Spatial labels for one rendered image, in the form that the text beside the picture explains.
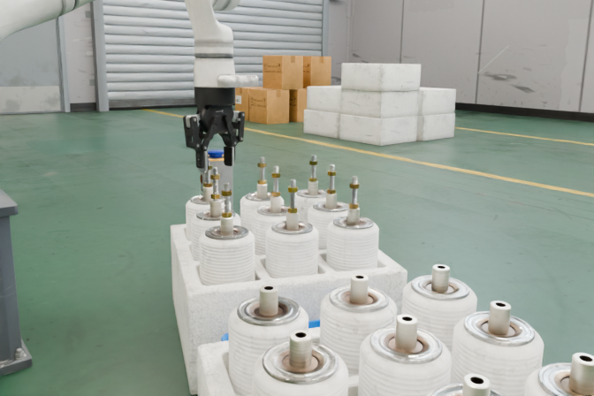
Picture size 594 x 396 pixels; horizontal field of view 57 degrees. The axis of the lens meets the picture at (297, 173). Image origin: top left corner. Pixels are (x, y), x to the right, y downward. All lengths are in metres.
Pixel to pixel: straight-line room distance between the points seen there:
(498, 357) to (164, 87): 6.05
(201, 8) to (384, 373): 0.67
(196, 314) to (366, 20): 7.25
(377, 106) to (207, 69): 2.77
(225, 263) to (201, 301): 0.07
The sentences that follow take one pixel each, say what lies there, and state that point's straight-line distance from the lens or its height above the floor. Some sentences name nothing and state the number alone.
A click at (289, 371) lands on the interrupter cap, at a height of 0.25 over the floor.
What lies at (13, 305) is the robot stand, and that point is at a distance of 1.11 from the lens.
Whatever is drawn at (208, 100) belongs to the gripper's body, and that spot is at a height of 0.47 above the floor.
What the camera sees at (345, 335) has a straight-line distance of 0.68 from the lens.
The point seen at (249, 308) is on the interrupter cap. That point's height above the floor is 0.25.
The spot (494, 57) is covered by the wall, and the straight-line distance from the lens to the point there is 6.66.
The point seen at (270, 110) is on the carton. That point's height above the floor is 0.13.
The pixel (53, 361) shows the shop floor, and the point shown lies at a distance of 1.15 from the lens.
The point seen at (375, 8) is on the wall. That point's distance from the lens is 7.88.
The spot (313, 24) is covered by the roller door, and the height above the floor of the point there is 1.05.
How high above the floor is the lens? 0.54
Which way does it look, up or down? 12 degrees down
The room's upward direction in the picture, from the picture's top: 1 degrees clockwise
